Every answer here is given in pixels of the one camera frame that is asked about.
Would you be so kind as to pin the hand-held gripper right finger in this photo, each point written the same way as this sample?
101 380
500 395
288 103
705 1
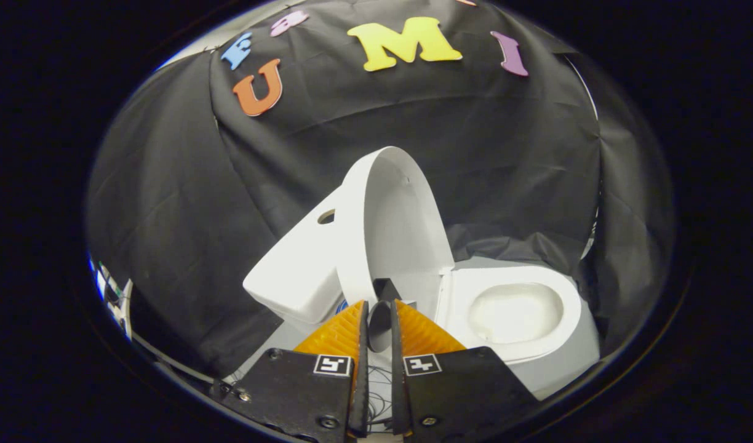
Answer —
397 369

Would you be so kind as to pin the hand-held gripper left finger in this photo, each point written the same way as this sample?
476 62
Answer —
362 369

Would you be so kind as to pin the white toilet bowl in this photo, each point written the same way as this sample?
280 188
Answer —
536 369

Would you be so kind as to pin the black backdrop cloth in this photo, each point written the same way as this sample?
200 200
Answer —
167 215

